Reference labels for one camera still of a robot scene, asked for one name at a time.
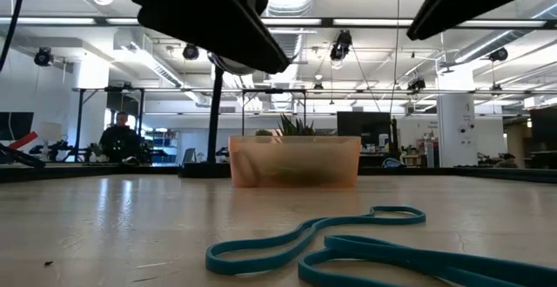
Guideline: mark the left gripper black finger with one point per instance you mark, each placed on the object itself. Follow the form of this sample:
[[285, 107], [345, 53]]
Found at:
[[217, 30]]

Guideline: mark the orange translucent plastic bin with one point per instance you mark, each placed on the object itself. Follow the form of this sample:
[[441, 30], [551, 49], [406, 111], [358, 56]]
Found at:
[[339, 161]]

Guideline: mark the blue rubber band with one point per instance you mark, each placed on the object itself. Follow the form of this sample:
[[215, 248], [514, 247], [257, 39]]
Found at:
[[210, 261], [391, 251]]

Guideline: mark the black ceiling spotlight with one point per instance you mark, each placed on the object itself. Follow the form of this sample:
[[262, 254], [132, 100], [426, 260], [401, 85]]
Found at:
[[499, 54], [190, 51], [43, 56], [417, 84], [341, 45]]

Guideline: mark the black desk lamp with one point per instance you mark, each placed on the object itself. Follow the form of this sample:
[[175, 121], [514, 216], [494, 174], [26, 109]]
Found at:
[[214, 117]]

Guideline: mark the small green potted plant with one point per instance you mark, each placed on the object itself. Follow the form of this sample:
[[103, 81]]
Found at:
[[296, 127]]

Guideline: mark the blue storage shelf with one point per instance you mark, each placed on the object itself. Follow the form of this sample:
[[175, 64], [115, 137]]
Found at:
[[164, 148]]

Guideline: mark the white round pillar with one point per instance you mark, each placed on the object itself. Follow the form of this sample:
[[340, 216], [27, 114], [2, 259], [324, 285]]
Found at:
[[457, 130]]

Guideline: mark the person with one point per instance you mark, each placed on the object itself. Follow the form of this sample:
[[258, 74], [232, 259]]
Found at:
[[506, 161], [119, 141]]

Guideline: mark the dark computer monitor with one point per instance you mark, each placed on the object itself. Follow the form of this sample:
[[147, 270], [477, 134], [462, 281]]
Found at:
[[15, 126], [544, 135]]

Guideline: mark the black computer monitor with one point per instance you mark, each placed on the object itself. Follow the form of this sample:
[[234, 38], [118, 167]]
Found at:
[[363, 128]]

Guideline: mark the red bar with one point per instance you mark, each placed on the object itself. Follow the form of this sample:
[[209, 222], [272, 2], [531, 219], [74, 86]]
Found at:
[[24, 140]]

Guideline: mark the black metal workstation frame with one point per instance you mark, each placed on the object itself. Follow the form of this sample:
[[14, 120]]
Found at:
[[80, 122]]

